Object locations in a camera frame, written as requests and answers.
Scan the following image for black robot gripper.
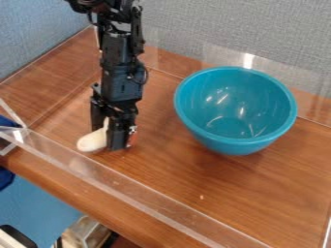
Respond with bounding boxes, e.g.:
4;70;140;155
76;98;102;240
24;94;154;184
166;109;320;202
90;63;146;151

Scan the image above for plush brown white mushroom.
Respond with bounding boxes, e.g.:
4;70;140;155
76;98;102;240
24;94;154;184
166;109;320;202
76;118;137;152

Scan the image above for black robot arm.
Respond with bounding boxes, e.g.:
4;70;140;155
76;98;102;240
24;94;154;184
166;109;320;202
64;0;148;152

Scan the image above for blue plastic bowl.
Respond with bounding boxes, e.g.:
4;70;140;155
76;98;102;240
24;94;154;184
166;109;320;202
173;67;297;155

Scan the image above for clear acrylic front barrier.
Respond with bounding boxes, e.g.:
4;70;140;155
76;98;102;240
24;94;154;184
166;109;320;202
0;98;272;248

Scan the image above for clear acrylic barrier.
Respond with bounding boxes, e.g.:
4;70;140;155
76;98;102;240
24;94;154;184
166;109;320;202
0;98;272;248
142;45;331;127

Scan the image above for blue cloth object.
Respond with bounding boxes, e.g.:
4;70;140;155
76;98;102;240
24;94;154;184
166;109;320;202
0;114;21;191

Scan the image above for grey metal box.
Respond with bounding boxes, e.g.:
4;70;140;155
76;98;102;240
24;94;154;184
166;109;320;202
52;216;110;248

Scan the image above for black white device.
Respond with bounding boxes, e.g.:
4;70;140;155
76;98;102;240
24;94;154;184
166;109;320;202
0;225;37;248

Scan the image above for clear acrylic back barrier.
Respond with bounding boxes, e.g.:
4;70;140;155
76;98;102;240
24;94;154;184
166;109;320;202
142;45;331;127

